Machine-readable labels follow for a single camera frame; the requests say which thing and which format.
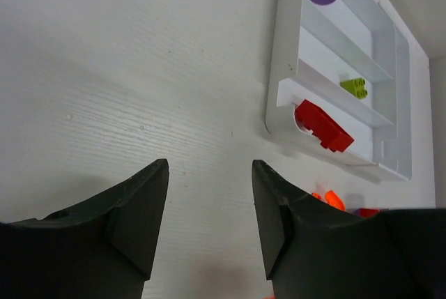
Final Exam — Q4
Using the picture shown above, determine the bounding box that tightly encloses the small lime green lego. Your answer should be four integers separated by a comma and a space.
340, 77, 368, 100

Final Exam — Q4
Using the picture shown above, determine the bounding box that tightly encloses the small red lego brick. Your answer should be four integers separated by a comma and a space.
294, 100, 354, 153

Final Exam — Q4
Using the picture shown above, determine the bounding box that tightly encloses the large red lego block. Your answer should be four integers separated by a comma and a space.
353, 208, 380, 218

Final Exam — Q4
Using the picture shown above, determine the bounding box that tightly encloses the white divided sorting tray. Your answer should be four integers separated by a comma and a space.
265, 0, 413, 181

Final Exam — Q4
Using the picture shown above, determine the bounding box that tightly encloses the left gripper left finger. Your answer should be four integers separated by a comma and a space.
1, 159, 169, 298

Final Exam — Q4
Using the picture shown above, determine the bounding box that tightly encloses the orange flower lego piece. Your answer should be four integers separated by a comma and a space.
312, 190, 346, 211

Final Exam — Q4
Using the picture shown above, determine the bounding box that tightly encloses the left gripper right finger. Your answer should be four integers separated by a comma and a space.
252, 160, 445, 298

